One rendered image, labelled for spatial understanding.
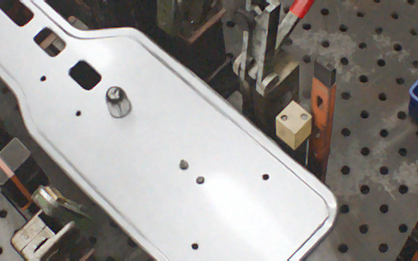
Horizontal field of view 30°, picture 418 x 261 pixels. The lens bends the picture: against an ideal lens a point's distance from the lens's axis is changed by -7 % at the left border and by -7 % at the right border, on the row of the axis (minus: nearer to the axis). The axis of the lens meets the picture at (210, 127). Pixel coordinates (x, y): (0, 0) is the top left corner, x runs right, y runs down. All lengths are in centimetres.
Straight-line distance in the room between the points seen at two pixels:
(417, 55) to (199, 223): 63
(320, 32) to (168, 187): 55
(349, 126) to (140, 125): 45
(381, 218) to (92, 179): 52
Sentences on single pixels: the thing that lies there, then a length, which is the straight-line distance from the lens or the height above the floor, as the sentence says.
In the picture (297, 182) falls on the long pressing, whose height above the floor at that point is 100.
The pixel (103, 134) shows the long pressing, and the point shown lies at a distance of 114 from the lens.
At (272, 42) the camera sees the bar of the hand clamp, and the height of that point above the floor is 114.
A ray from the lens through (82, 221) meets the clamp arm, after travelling 109.
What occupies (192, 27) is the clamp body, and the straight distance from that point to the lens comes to 122.
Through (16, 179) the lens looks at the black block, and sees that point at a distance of 118.
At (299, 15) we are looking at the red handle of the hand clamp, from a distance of 106.
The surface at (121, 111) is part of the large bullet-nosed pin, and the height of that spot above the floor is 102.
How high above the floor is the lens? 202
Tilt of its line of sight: 65 degrees down
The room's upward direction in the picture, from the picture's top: 11 degrees counter-clockwise
